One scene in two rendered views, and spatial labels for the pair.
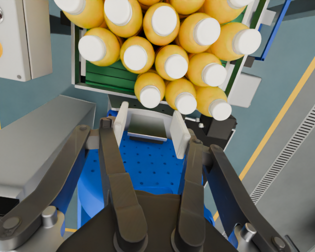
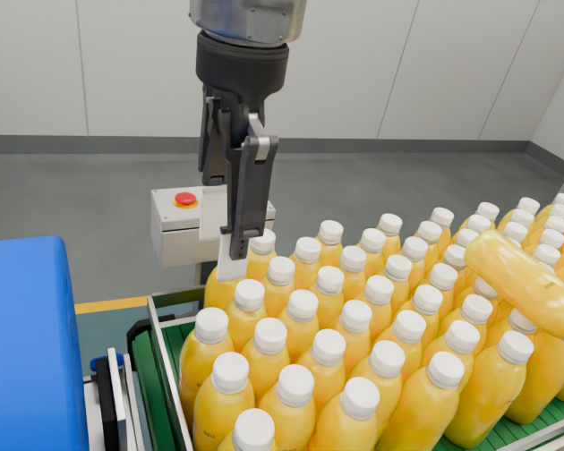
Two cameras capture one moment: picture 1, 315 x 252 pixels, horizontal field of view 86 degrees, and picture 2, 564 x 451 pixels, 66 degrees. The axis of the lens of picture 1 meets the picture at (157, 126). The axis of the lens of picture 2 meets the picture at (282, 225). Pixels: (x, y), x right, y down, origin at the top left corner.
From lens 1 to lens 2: 0.44 m
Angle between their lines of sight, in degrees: 77
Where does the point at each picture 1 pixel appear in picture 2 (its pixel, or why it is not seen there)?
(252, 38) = (368, 390)
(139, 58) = (252, 292)
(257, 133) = not seen: outside the picture
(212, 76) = (293, 374)
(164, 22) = (302, 299)
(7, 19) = not seen: hidden behind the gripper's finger
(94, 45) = not seen: hidden behind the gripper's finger
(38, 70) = (170, 242)
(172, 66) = (268, 324)
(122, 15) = (279, 268)
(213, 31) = (335, 344)
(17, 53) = (191, 216)
